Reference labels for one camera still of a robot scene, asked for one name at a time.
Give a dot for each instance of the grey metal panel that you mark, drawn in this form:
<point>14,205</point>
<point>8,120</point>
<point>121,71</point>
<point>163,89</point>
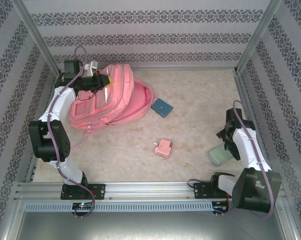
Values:
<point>150,227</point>

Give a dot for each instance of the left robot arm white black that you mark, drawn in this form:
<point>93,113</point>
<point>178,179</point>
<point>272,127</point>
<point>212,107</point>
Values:
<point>50,142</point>

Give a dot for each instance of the small circuit board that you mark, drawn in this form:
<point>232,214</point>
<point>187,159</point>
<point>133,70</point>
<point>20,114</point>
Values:
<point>83,205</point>
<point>220,207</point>

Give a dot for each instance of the pink backpack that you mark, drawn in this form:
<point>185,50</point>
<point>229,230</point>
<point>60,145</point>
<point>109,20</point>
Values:
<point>135,100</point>

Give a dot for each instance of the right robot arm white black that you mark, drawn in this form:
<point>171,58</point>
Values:
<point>253,192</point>

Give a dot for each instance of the pink pencil sharpener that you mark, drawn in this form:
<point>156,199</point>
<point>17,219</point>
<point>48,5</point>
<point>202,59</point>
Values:
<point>164,148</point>

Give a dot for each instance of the aluminium mounting rail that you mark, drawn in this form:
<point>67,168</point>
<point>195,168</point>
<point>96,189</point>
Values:
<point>150,191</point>

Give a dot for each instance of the mint green pencil case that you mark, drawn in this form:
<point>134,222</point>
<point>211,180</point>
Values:
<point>218,156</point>

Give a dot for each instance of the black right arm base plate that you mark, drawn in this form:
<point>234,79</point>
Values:
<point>200,190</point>

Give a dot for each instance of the aluminium frame post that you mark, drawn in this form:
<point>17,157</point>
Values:
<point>255,37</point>
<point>38,37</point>

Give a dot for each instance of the teal wallet case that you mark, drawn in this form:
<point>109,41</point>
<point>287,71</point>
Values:
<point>161,107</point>

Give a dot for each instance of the aluminium side frame rail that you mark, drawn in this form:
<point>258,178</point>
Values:
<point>241,87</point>
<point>30,172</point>

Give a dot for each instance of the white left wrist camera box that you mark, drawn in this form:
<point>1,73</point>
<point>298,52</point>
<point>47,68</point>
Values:
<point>90,68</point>

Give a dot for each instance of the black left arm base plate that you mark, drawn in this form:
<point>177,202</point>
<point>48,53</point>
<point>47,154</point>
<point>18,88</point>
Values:
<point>99,191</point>

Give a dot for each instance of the aluminium rear frame rail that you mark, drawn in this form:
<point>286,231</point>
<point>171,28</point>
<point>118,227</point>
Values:
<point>178,69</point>

